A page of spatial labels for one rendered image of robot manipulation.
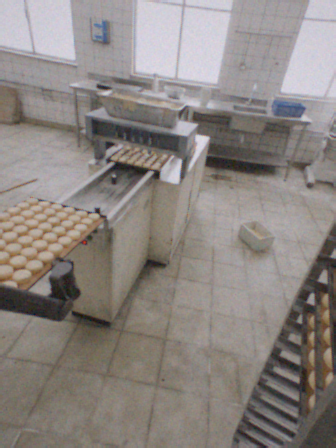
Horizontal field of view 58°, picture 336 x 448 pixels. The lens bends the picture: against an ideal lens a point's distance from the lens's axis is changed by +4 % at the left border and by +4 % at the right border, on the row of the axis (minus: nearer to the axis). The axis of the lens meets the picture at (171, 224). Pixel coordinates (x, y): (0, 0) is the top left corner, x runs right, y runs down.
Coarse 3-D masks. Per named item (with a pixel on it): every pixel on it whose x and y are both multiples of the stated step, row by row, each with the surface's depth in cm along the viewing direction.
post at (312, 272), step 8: (328, 232) 80; (328, 240) 80; (320, 248) 83; (328, 248) 81; (312, 264) 86; (312, 272) 86; (320, 272) 85; (304, 280) 90; (296, 296) 93; (304, 296) 91; (288, 312) 98; (296, 320) 97; (280, 328) 103; (288, 336) 101; (272, 344) 109; (280, 352) 106; (272, 368) 111; (256, 392) 121; (248, 400) 127; (232, 440) 144
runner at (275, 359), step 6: (270, 354) 108; (276, 354) 107; (270, 360) 107; (276, 360) 108; (282, 360) 107; (288, 360) 106; (276, 366) 106; (282, 366) 106; (288, 366) 106; (294, 366) 106; (294, 372) 105
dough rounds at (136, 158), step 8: (120, 152) 221; (128, 152) 224; (136, 152) 229; (144, 152) 228; (152, 152) 231; (120, 160) 209; (128, 160) 210; (136, 160) 214; (144, 160) 214; (152, 160) 216; (160, 160) 218; (152, 168) 206; (160, 168) 210
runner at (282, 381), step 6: (264, 372) 113; (270, 372) 112; (276, 372) 111; (264, 378) 111; (270, 378) 111; (276, 378) 112; (282, 378) 111; (288, 378) 110; (276, 384) 110; (282, 384) 110; (288, 384) 111; (294, 384) 110; (288, 390) 109; (294, 390) 109
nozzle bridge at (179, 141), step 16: (96, 112) 207; (96, 128) 209; (112, 128) 208; (128, 128) 205; (144, 128) 193; (160, 128) 194; (176, 128) 199; (192, 128) 203; (96, 144) 220; (128, 144) 205; (144, 144) 204; (160, 144) 204; (176, 144) 201; (192, 144) 213
